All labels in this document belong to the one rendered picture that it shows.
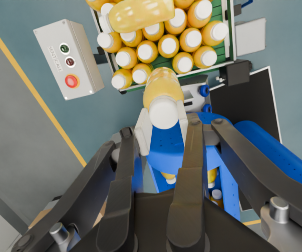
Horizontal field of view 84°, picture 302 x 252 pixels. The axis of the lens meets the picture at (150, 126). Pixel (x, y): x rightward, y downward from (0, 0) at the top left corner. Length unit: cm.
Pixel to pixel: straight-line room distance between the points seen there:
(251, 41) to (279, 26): 104
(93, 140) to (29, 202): 150
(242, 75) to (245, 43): 18
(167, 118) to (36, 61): 183
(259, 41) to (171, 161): 57
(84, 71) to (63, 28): 12
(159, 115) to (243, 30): 61
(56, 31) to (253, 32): 65
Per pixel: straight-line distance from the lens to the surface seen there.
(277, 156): 125
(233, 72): 63
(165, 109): 21
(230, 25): 65
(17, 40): 207
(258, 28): 80
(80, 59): 54
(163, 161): 46
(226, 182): 54
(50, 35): 58
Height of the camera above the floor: 159
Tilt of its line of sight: 66 degrees down
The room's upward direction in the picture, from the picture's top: 169 degrees counter-clockwise
